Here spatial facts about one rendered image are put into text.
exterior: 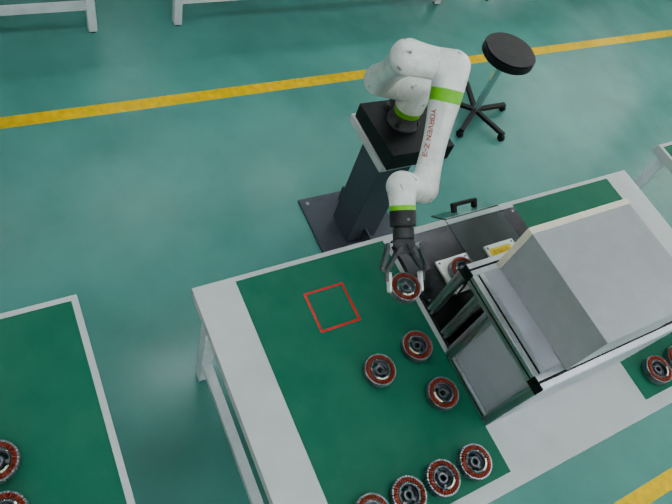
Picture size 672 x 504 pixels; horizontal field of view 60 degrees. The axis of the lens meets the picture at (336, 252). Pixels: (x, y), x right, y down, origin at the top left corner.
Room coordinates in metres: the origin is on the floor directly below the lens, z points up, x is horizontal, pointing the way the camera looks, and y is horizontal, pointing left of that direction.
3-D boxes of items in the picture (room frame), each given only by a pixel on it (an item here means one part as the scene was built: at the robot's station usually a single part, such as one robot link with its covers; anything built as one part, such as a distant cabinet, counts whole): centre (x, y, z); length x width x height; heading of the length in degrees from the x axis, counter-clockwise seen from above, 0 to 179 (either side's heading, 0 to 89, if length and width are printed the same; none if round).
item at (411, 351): (1.04, -0.40, 0.77); 0.11 x 0.11 x 0.04
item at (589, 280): (1.27, -0.78, 1.22); 0.44 x 0.39 x 0.20; 136
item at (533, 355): (1.28, -0.79, 1.09); 0.68 x 0.44 x 0.05; 136
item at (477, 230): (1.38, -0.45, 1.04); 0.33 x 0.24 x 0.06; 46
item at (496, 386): (0.99, -0.62, 0.91); 0.28 x 0.03 x 0.32; 46
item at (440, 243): (1.49, -0.57, 0.76); 0.64 x 0.47 x 0.02; 136
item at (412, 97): (2.02, -0.01, 0.98); 0.16 x 0.13 x 0.19; 108
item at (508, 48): (3.35, -0.47, 0.28); 0.54 x 0.49 x 0.56; 46
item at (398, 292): (1.16, -0.27, 0.89); 0.11 x 0.11 x 0.04
